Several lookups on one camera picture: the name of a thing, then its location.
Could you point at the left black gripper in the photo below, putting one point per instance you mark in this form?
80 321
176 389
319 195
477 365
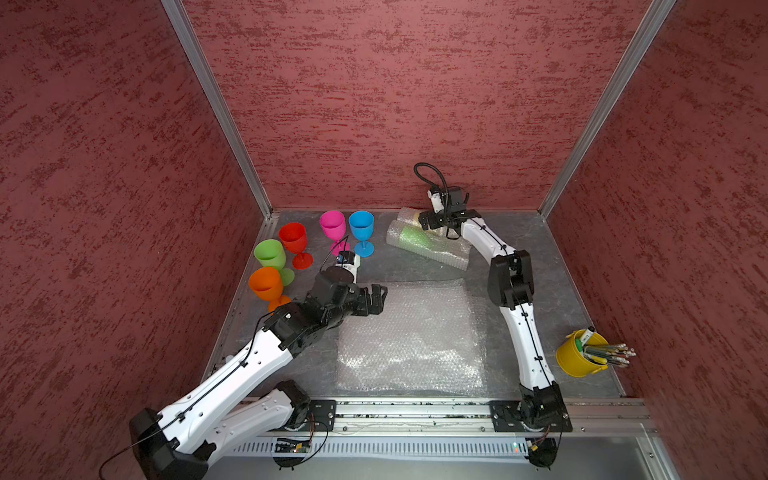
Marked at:
376 301

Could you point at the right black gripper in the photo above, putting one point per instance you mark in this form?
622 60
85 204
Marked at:
427 220

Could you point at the light green glass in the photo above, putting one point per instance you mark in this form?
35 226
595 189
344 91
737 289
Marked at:
405 236

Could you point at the blue glass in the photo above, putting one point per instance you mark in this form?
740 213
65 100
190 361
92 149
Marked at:
362 228

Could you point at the pink glass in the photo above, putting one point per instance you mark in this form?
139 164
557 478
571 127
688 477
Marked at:
333 224

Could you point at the red wine glass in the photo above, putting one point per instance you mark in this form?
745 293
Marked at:
294 238

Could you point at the orange glass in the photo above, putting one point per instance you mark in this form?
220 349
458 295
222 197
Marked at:
267 284

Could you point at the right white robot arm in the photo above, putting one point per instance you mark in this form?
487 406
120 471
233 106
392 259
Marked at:
510 287

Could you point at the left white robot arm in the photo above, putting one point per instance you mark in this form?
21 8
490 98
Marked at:
182 440

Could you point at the yellow glass in bubble wrap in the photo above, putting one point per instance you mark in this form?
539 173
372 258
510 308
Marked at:
410 216

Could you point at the yellow cup with pens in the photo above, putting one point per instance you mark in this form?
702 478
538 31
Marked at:
586 352

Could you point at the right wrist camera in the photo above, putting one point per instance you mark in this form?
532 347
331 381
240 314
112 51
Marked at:
437 199

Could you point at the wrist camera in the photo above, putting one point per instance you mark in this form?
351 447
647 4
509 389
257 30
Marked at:
437 199
350 262

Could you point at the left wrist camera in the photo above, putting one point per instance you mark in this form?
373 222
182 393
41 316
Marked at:
350 262

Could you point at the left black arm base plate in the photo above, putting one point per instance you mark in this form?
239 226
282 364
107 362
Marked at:
316 413

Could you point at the white perforated cable duct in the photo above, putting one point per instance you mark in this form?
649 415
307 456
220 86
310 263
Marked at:
490 449

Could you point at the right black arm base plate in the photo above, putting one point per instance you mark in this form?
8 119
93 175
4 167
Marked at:
529 417

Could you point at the aluminium front rail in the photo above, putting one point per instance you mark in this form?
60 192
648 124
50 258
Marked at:
465 417

